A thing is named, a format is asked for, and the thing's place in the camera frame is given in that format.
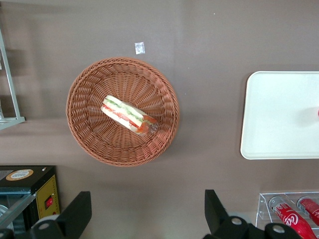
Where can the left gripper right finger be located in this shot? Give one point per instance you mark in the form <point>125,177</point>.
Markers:
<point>219,219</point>

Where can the triangle sandwich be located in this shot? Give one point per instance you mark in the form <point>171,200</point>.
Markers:
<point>124,114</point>

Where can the brown round wicker basket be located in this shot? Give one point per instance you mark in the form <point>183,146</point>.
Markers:
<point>99,139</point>

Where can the cream plastic tray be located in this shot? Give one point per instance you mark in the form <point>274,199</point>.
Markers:
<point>274,119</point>

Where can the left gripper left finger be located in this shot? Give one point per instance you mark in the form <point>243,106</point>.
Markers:
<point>74,214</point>

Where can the clear acrylic bottle rack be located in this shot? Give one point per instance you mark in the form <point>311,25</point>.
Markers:
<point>261,206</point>

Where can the red cola bottle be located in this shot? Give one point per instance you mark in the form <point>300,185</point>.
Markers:
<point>289,219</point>
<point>311,209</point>

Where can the black food warmer appliance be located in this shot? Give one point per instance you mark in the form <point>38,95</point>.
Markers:
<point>15,181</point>

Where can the brown table cover sheet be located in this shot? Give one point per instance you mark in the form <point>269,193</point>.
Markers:
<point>199,37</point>

